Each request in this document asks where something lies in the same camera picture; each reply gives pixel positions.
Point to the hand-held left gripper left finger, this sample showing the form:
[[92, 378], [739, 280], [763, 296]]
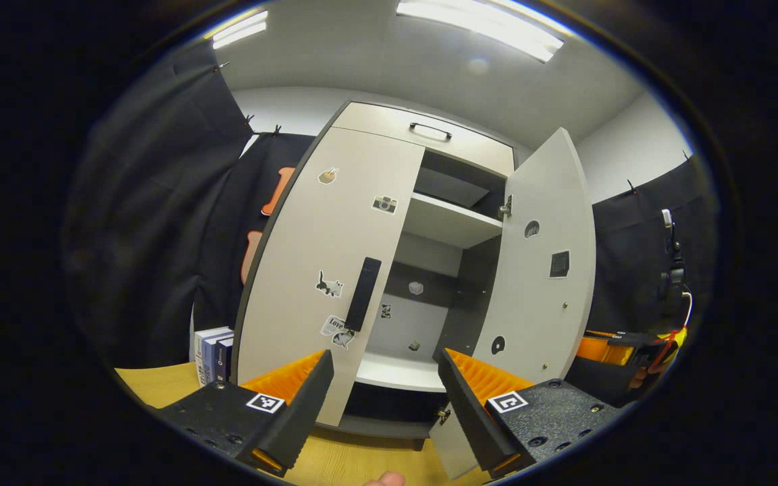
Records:
[[304, 412]]

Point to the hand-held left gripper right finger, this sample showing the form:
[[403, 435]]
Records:
[[470, 418]]

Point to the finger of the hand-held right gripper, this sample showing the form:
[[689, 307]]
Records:
[[602, 349]]

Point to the white shoe cabinet door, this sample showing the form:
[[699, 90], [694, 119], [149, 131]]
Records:
[[544, 304], [308, 236]]

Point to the grey double-door shoe cabinet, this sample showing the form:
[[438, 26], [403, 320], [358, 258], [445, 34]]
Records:
[[450, 223]]

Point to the blue box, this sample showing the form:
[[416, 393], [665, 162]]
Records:
[[212, 361]]

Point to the white box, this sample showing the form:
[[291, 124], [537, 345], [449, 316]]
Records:
[[201, 354]]

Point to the wide ceiling light panel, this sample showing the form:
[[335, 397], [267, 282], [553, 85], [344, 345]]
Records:
[[483, 27]]

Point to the narrow ceiling light strip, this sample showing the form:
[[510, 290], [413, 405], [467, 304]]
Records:
[[239, 28]]

